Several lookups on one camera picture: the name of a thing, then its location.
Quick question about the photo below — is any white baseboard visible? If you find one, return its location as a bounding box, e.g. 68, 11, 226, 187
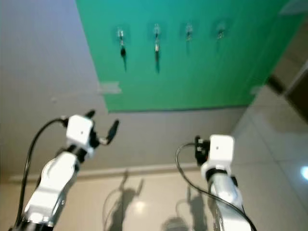
7, 163, 203, 183

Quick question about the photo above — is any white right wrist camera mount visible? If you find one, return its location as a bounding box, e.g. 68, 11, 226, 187
201, 135, 235, 174

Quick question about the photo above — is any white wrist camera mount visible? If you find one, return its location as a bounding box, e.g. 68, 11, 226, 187
201, 135, 235, 174
65, 115, 95, 154

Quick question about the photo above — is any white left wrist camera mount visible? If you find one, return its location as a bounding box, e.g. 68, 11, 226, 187
65, 115, 95, 154

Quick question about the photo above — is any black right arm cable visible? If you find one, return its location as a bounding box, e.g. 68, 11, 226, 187
175, 142, 258, 231

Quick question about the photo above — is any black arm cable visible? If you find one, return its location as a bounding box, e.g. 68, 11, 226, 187
15, 117, 68, 228
175, 142, 258, 231

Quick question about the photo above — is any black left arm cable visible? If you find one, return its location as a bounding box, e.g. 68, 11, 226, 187
15, 117, 68, 228

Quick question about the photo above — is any green wall sheet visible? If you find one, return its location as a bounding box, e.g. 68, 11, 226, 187
76, 0, 308, 114

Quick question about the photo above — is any clear adhesive wall hook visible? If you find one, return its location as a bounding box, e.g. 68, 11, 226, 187
149, 20, 165, 43
181, 21, 197, 42
114, 24, 128, 45
213, 21, 229, 41

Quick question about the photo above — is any dark door frame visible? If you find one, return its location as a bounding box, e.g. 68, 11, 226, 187
267, 58, 308, 121

